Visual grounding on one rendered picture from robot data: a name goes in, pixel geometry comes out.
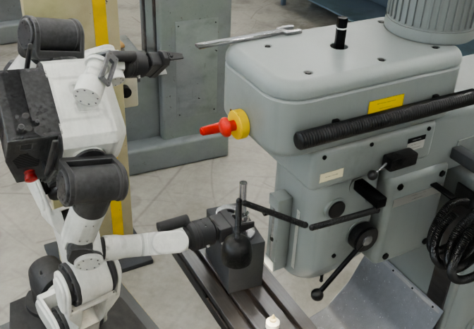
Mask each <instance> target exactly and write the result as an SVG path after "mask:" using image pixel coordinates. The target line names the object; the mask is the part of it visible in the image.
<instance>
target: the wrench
mask: <svg viewBox="0 0 474 329"><path fill-rule="evenodd" d="M293 27H294V25H284V26H281V27H277V28H276V30H268V31H264V32H256V33H252V34H247V35H240V36H235V37H228V38H224V39H219V40H212V41H207V42H199V43H195V46H196V47H197V48H198V49H205V48H209V47H216V46H221V45H225V44H233V43H237V42H244V41H248V40H256V39H260V38H264V37H271V36H276V35H283V34H284V35H296V34H301V33H302V31H303V30H301V29H295V30H292V29H293ZM288 30H289V31H288Z"/></svg>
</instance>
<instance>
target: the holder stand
mask: <svg viewBox="0 0 474 329"><path fill-rule="evenodd" d="M225 209H226V210H227V211H228V212H229V213H230V214H231V213H234V211H235V210H236V204H235V203H232V204H226V205H221V206H219V207H215V208H208V209H207V217H208V218H209V216H211V215H216V214H217V212H219V211H220V210H225ZM244 235H246V236H247V237H248V238H249V240H250V243H251V245H252V248H253V259H252V262H251V264H250V265H249V266H248V267H246V268H243V269H231V268H228V267H226V266H225V265H224V264H223V263H222V262H221V246H222V244H223V242H222V243H219V242H218V241H217V240H216V243H215V245H213V246H210V247H209V248H206V252H207V255H208V256H209V259H210V260H211V262H212V264H213V266H214V268H215V270H216V272H217V274H218V275H219V277H220V279H221V281H222V283H223V285H224V287H225V288H226V291H227V292H228V294H230V293H233V292H238V291H241V290H244V289H249V288H252V287H257V286H260V285H262V273H263V263H264V254H265V240H264V239H263V238H262V236H261V234H260V233H259V232H258V230H257V228H256V227H255V226H254V227H253V228H250V229H249V230H248V232H247V233H245V234H244Z"/></svg>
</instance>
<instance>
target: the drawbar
mask: <svg viewBox="0 0 474 329"><path fill-rule="evenodd" d="M347 24H348V18H347V17H346V16H338V17H337V23H336V26H337V28H341V29H344V28H347ZM337 28H336V34H335V40H334V49H344V45H345V39H346V30H337Z"/></svg>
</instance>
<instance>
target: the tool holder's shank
mask: <svg viewBox="0 0 474 329"><path fill-rule="evenodd" d="M247 186H248V183H247V181H240V182H239V195H238V197H239V198H241V199H242V201H243V200H246V198H247ZM245 212H247V207H245V206H242V215H244V214H245Z"/></svg>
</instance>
